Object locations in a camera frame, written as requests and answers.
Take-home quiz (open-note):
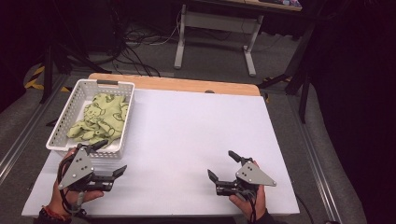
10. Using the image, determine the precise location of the white foam sheet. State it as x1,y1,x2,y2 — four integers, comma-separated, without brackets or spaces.
21,88,301,218

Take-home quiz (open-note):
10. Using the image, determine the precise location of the bundle of black floor cables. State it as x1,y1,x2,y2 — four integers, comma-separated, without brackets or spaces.
110,26,180,77

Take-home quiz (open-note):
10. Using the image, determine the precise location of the person's left hand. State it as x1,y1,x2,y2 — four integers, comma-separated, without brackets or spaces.
47,147,106,217

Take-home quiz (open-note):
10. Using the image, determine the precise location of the person's right hand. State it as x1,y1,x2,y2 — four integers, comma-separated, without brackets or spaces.
228,160,267,220

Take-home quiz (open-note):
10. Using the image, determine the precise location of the white table frame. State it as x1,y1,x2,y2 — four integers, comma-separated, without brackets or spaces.
173,0,304,78

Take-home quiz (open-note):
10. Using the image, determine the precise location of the green bear print cloth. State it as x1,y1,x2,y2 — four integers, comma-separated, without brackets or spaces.
66,92,130,147

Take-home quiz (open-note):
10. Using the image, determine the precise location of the black tripod stand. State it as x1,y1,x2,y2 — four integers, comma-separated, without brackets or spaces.
257,23,316,124
39,42,112,105

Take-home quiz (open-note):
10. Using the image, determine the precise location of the red beaded bracelet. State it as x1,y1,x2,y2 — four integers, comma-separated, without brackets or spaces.
39,204,72,223

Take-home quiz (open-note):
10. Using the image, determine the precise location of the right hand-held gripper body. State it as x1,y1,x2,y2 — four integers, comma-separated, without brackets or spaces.
214,157,277,201

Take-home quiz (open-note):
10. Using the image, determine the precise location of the white perforated plastic basket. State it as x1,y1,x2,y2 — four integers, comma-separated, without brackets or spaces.
45,78,136,161

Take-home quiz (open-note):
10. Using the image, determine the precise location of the aluminium floor rail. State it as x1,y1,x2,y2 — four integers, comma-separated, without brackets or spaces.
0,74,69,185
287,95,344,224

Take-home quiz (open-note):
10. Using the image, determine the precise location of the dark curtain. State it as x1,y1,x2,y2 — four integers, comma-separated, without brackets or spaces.
306,0,396,224

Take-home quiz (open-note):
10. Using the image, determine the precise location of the yellow black floor tape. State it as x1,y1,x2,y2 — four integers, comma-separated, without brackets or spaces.
23,63,72,93

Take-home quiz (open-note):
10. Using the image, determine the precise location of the wooden table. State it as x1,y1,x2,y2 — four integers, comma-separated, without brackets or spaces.
88,72,262,97

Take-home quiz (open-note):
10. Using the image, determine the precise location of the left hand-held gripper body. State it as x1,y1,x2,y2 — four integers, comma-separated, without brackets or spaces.
57,143,116,192

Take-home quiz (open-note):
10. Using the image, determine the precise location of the thin black floor cable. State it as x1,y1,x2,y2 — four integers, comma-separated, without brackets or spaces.
293,193,316,224

